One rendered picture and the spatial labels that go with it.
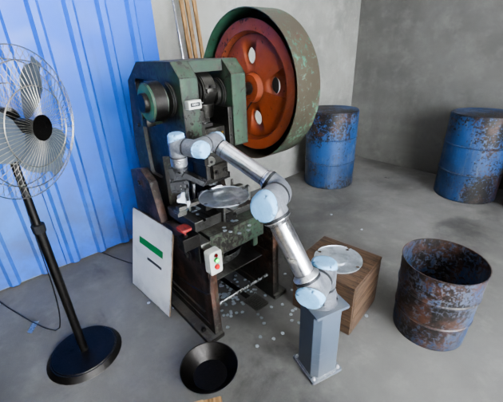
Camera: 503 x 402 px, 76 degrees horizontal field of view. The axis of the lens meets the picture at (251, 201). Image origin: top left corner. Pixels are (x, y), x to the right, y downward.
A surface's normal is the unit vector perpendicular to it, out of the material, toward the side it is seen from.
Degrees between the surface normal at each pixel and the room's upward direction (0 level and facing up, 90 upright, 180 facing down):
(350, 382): 0
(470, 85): 90
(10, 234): 90
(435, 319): 92
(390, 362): 0
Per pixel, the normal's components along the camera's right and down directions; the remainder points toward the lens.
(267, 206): -0.56, 0.28
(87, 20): 0.66, 0.30
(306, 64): 0.62, -0.02
